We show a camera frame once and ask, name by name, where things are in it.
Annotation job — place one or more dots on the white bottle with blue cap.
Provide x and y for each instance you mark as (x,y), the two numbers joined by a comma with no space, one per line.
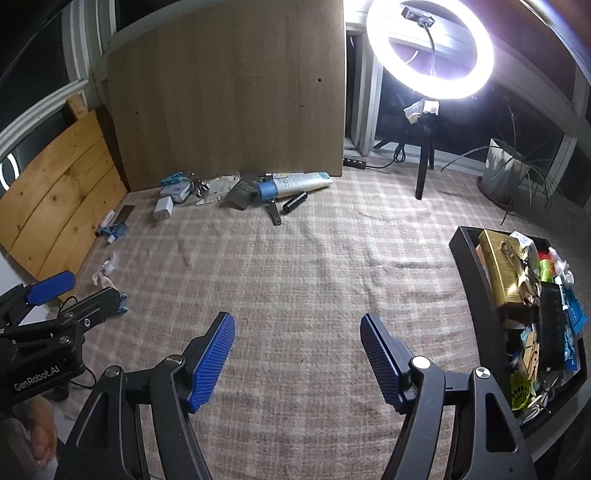
(295,183)

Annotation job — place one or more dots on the blue packet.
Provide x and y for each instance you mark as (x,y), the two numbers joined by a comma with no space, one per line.
(575,311)

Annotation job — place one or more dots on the white charger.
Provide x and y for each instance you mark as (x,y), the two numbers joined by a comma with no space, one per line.
(163,208)

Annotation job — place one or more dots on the crumpled white wrapper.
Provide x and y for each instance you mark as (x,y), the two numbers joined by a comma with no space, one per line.
(106,270)

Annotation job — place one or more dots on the black box with gold print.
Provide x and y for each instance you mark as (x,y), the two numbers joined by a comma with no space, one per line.
(242,194)

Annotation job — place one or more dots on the green plastic basket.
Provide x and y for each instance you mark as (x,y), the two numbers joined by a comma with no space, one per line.
(521,391)

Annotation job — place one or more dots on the blue and white box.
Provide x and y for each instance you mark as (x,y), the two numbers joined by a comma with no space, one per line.
(175,191)

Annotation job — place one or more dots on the black container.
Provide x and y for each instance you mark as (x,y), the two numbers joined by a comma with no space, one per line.
(466,277)

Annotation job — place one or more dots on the large brown wooden board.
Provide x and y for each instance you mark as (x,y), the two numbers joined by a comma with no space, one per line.
(226,92)

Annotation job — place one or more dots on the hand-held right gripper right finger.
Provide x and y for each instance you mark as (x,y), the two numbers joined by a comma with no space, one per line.
(383,364)

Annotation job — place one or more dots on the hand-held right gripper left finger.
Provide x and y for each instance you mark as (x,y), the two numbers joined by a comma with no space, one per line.
(210,364)

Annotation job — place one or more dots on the red item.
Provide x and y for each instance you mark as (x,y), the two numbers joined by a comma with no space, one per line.
(545,255)

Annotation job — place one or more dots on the dark flat card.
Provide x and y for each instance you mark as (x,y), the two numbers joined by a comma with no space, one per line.
(124,213)

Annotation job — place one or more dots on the plaid blanket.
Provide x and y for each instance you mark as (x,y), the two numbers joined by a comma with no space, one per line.
(300,277)

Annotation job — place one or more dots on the pine plank board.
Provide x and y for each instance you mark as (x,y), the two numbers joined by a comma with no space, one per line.
(60,194)

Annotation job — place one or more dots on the white plastic bag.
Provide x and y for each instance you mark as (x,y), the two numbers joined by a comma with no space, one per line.
(217,189)

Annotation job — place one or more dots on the person's left hand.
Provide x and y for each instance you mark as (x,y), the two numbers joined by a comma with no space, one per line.
(42,429)

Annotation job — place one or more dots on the potted plant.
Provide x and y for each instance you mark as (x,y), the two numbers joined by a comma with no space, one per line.
(503,170)

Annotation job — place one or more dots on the bunch of keys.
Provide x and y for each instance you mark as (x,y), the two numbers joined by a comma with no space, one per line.
(198,187)

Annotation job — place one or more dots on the black power strip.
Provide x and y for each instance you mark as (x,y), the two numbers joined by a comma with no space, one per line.
(354,162)

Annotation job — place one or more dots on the blue clip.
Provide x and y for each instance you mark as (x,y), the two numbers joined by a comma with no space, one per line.
(122,304)
(173,177)
(114,230)

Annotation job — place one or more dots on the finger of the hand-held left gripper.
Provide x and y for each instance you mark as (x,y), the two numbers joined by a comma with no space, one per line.
(92,305)
(51,286)

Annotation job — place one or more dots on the black cylinder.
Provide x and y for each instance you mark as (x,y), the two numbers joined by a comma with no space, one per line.
(294,202)

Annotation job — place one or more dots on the phone clamp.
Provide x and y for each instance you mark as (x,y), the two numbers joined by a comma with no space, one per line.
(418,14)

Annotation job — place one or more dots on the black flat case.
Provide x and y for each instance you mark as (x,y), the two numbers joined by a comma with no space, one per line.
(551,327)

